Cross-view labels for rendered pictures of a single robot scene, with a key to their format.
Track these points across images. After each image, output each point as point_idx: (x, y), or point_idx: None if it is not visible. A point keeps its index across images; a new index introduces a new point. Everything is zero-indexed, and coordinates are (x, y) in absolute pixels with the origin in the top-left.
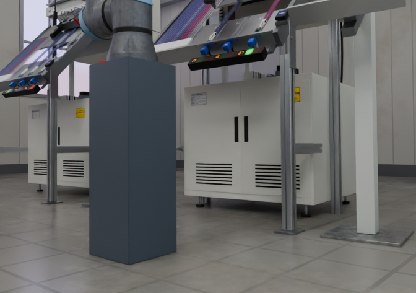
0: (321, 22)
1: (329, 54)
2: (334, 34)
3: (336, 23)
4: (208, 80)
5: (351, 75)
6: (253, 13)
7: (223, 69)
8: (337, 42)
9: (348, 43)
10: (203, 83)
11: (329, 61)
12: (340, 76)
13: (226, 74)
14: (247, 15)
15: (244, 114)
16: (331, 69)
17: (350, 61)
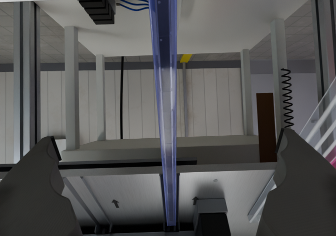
0: (134, 139)
1: (27, 44)
2: (17, 80)
3: (13, 101)
4: (315, 21)
5: (99, 69)
6: (219, 159)
7: (281, 63)
8: (13, 65)
9: (102, 109)
10: (329, 7)
11: (29, 30)
12: (122, 76)
13: (275, 54)
14: (232, 157)
15: None
16: (24, 14)
17: (99, 87)
